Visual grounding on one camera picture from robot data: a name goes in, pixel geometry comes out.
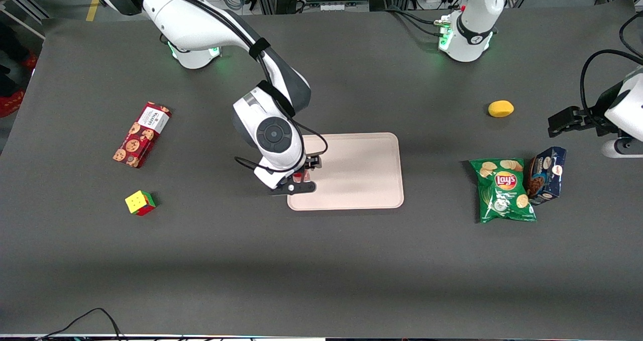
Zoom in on red shoe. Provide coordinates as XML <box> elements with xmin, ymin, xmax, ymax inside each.
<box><xmin>0</xmin><ymin>89</ymin><xmax>26</xmax><ymax>119</ymax></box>
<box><xmin>19</xmin><ymin>49</ymin><xmax>39</xmax><ymax>71</ymax></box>

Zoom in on yellow lemon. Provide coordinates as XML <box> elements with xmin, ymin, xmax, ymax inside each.
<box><xmin>488</xmin><ymin>100</ymin><xmax>515</xmax><ymax>118</ymax></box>

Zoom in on thin black table cable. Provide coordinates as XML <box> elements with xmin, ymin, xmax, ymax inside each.
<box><xmin>35</xmin><ymin>308</ymin><xmax>124</xmax><ymax>341</ymax></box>

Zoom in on aluminium frame rail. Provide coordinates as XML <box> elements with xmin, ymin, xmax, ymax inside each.
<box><xmin>0</xmin><ymin>0</ymin><xmax>51</xmax><ymax>25</ymax></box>

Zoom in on green Lays chips bag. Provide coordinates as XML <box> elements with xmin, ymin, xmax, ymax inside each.
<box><xmin>469</xmin><ymin>158</ymin><xmax>538</xmax><ymax>224</ymax></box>

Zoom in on Rubik's cube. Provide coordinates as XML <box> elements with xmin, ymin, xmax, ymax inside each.
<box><xmin>125</xmin><ymin>190</ymin><xmax>157</xmax><ymax>217</ymax></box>

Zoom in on black looped cable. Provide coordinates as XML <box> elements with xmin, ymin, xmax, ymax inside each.
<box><xmin>619</xmin><ymin>11</ymin><xmax>643</xmax><ymax>60</ymax></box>

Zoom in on black base cables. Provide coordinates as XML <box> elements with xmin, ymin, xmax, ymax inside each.
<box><xmin>384</xmin><ymin>5</ymin><xmax>445</xmax><ymax>39</ymax></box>

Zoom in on blue cookie box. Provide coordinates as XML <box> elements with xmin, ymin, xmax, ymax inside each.
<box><xmin>525</xmin><ymin>146</ymin><xmax>568</xmax><ymax>206</ymax></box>

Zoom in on red cookie box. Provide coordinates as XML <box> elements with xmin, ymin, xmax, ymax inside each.
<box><xmin>112</xmin><ymin>101</ymin><xmax>172</xmax><ymax>169</ymax></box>

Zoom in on beige plastic tray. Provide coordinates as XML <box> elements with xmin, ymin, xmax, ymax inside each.
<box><xmin>287</xmin><ymin>133</ymin><xmax>405</xmax><ymax>211</ymax></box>

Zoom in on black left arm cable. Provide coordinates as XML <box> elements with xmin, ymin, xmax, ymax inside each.
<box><xmin>580</xmin><ymin>49</ymin><xmax>643</xmax><ymax>127</ymax></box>

